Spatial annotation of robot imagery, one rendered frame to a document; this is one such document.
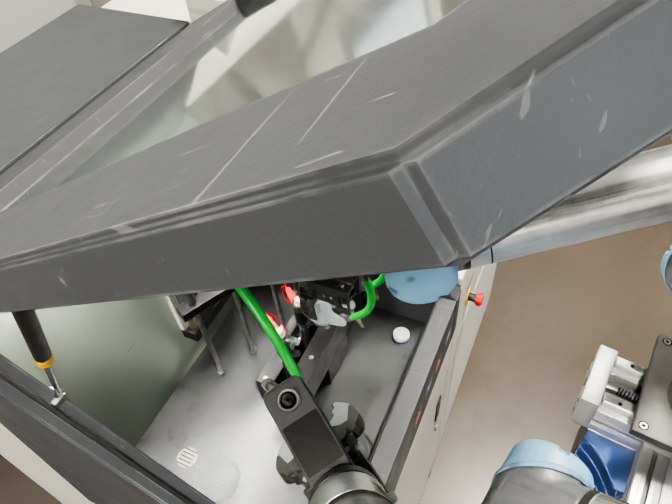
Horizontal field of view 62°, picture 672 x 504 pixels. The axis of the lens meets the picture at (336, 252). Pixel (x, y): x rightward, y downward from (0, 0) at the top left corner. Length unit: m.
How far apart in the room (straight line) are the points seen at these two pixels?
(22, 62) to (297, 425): 0.86
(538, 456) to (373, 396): 0.78
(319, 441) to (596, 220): 0.34
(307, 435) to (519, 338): 1.90
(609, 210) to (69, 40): 0.98
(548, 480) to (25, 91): 0.95
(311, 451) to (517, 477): 0.19
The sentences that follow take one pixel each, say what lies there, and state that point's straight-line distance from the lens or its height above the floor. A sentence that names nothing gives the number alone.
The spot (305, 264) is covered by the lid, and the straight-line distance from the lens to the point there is 0.18.
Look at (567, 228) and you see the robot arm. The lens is 0.60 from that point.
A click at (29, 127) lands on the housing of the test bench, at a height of 1.50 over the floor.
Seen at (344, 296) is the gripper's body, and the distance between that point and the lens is 0.78.
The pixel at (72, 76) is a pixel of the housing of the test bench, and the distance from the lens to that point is 1.10.
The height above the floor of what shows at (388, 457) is 0.95.
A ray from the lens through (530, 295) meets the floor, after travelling 2.57.
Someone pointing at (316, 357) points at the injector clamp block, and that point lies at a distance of 1.17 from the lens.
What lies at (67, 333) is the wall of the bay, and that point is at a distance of 1.05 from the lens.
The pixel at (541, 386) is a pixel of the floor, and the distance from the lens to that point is 2.33.
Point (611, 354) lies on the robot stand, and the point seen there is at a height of 0.99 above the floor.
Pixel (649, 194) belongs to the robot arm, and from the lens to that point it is 0.62.
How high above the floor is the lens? 1.97
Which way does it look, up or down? 47 degrees down
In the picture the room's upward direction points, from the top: 6 degrees counter-clockwise
